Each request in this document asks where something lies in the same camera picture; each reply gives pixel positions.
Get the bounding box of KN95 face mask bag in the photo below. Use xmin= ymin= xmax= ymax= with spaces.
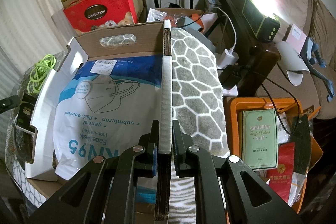
xmin=53 ymin=55 xmax=162 ymax=180

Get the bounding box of lime green cable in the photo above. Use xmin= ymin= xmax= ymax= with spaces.
xmin=27 ymin=53 xmax=57 ymax=94

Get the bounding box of cardboard box with white flaps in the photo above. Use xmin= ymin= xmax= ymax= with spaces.
xmin=25 ymin=21 xmax=172 ymax=214

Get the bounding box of red snack bag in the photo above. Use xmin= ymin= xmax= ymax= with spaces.
xmin=267 ymin=142 xmax=295 ymax=202

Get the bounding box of orange plastic crate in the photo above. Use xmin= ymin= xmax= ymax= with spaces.
xmin=224 ymin=97 xmax=323 ymax=213

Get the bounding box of grey hexagon pattern blanket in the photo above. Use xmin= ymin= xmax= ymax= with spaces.
xmin=5 ymin=28 xmax=230 ymax=223

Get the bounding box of dark wooden side table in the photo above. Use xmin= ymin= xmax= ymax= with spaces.
xmin=219 ymin=0 xmax=280 ymax=97

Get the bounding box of white slipper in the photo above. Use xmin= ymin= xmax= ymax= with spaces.
xmin=275 ymin=41 xmax=309 ymax=86

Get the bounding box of blue phone holder clamp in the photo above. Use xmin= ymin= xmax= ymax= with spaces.
xmin=300 ymin=36 xmax=336 ymax=102

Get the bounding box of black green lit lamp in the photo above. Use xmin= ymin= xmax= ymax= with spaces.
xmin=242 ymin=0 xmax=280 ymax=42

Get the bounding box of pink small box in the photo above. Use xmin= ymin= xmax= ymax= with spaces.
xmin=285 ymin=24 xmax=307 ymax=53

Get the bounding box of red Collection gift box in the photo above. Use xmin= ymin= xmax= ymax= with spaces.
xmin=64 ymin=0 xmax=138 ymax=34

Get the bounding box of brown sofa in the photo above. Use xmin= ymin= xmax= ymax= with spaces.
xmin=256 ymin=0 xmax=335 ymax=119

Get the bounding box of white charger with cable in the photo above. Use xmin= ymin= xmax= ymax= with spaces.
xmin=215 ymin=7 xmax=239 ymax=71

